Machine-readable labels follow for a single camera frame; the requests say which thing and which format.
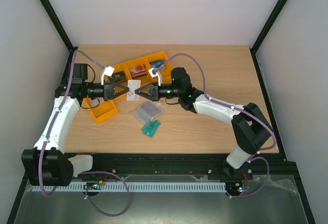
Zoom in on right black frame post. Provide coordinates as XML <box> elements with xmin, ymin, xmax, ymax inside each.
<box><xmin>250</xmin><ymin>0</ymin><xmax>302</xmax><ymax>53</ymax></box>

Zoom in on pink floral credit card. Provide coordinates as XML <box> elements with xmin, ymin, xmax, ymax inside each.
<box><xmin>127</xmin><ymin>79</ymin><xmax>141</xmax><ymax>101</ymax></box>

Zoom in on red card stack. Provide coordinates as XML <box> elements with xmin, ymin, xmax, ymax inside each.
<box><xmin>129</xmin><ymin>65</ymin><xmax>146</xmax><ymax>79</ymax></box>

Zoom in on black card stack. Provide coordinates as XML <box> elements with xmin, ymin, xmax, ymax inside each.
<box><xmin>109</xmin><ymin>71</ymin><xmax>126</xmax><ymax>83</ymax></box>

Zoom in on yellow bin with pink cards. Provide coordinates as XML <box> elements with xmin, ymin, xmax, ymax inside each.
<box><xmin>82</xmin><ymin>98</ymin><xmax>118</xmax><ymax>124</ymax></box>

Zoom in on black aluminium frame rail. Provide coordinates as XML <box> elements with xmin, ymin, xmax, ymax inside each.
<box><xmin>28</xmin><ymin>153</ymin><xmax>295</xmax><ymax>181</ymax></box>

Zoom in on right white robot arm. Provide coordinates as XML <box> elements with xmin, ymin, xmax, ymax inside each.
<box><xmin>135</xmin><ymin>67</ymin><xmax>272</xmax><ymax>179</ymax></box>

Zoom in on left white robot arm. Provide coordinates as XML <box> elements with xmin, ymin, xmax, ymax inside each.
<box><xmin>21</xmin><ymin>64</ymin><xmax>129</xmax><ymax>187</ymax></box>

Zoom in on left black frame post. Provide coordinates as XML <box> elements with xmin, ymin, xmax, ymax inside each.
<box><xmin>27</xmin><ymin>0</ymin><xmax>75</xmax><ymax>52</ymax></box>

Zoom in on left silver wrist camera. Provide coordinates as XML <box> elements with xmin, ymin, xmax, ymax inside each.
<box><xmin>100</xmin><ymin>66</ymin><xmax>115</xmax><ymax>86</ymax></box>

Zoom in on yellow bin with black cards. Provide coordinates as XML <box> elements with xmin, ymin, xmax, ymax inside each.
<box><xmin>108</xmin><ymin>64</ymin><xmax>132</xmax><ymax>99</ymax></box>

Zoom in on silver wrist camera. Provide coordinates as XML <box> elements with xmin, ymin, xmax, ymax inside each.
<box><xmin>148</xmin><ymin>68</ymin><xmax>162</xmax><ymax>86</ymax></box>
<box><xmin>100</xmin><ymin>66</ymin><xmax>115</xmax><ymax>86</ymax></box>

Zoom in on blue card stack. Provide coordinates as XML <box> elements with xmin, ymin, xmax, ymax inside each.
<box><xmin>150</xmin><ymin>59</ymin><xmax>165</xmax><ymax>69</ymax></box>

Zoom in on black frame post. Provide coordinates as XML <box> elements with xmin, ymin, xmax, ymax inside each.
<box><xmin>250</xmin><ymin>0</ymin><xmax>302</xmax><ymax>53</ymax></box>
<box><xmin>27</xmin><ymin>0</ymin><xmax>75</xmax><ymax>52</ymax></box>

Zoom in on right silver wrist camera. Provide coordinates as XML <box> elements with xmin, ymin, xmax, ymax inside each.
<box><xmin>148</xmin><ymin>68</ymin><xmax>162</xmax><ymax>86</ymax></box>

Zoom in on white slotted cable duct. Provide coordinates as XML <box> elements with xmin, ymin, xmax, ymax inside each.
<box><xmin>32</xmin><ymin>180</ymin><xmax>227</xmax><ymax>193</ymax></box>

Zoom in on yellow bin with blue cards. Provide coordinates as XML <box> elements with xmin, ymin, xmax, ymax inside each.
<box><xmin>145</xmin><ymin>51</ymin><xmax>173</xmax><ymax>84</ymax></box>

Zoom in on teal VIP card stack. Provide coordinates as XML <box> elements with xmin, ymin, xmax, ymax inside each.
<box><xmin>141</xmin><ymin>120</ymin><xmax>161</xmax><ymax>138</ymax></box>

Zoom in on yellow bin with red cards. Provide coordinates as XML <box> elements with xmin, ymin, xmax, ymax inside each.
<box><xmin>124</xmin><ymin>57</ymin><xmax>154</xmax><ymax>87</ymax></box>

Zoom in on beige leather card holder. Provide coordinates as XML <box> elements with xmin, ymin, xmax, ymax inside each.
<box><xmin>132</xmin><ymin>101</ymin><xmax>163</xmax><ymax>125</ymax></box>

